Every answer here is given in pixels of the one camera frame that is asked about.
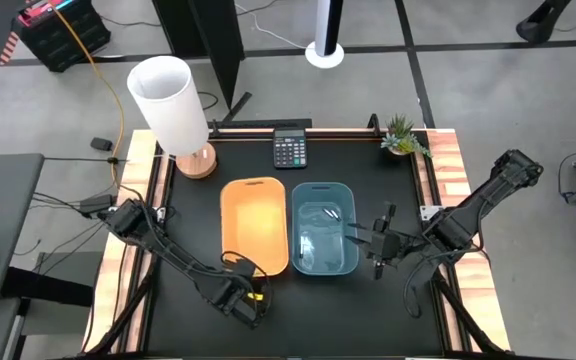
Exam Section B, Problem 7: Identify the black power brick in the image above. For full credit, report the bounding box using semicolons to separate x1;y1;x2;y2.
78;193;117;217

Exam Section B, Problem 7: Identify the grey desk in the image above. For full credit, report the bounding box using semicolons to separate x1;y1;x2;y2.
0;153;46;307

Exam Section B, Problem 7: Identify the blue plastic bin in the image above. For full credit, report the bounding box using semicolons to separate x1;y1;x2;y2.
291;181;360;277

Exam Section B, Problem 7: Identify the black partition panel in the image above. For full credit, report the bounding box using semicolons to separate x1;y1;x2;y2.
151;0;253;124

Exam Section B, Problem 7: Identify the white lamp with wooden base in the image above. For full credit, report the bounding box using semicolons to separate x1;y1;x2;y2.
126;54;218;180

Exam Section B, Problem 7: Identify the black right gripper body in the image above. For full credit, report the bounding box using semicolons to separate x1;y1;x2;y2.
365;202;409;281

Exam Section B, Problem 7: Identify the yellow cable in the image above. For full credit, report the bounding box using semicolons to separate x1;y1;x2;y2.
52;7;127;189

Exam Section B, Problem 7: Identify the small potted succulent plant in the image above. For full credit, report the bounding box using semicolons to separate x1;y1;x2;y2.
380;113;433;159

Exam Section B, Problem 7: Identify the black table mat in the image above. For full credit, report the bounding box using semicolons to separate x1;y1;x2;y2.
145;137;444;359

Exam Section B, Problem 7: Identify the black storage crate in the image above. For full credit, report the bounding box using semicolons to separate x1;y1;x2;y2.
11;0;112;74

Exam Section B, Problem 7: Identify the white floor cable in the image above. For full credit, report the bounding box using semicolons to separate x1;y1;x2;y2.
235;2;309;50

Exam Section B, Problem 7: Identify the yellow plastic bin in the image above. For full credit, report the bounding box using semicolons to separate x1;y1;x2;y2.
219;176;290;278

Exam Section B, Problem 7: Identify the black desk calculator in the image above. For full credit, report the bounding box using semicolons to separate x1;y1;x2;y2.
272;128;309;170

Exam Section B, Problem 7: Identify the black chair base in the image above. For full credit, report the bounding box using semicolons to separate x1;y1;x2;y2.
515;0;574;44

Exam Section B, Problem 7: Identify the white pole with round base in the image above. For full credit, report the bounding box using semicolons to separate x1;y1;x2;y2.
304;0;345;70

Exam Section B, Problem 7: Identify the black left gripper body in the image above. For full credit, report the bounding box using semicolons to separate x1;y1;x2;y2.
207;252;273;330

